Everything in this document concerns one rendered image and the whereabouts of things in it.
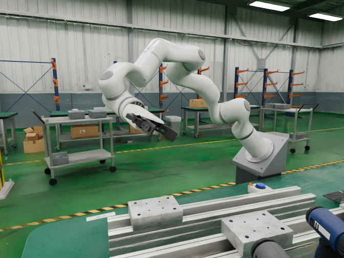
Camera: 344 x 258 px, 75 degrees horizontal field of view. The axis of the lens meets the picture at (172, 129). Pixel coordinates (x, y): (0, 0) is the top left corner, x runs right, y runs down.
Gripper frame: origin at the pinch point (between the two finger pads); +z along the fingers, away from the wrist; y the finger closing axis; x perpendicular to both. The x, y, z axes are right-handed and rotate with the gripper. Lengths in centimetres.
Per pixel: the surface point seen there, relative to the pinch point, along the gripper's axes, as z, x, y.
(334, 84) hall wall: -282, 422, -1244
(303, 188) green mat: 22, -1, -90
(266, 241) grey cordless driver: 34.2, -6.0, -3.6
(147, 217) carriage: 4.5, -25.5, -6.5
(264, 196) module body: 17, -9, -52
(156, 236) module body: 7.2, -30.7, -11.4
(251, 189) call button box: 9, -11, -61
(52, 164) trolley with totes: -233, -145, -85
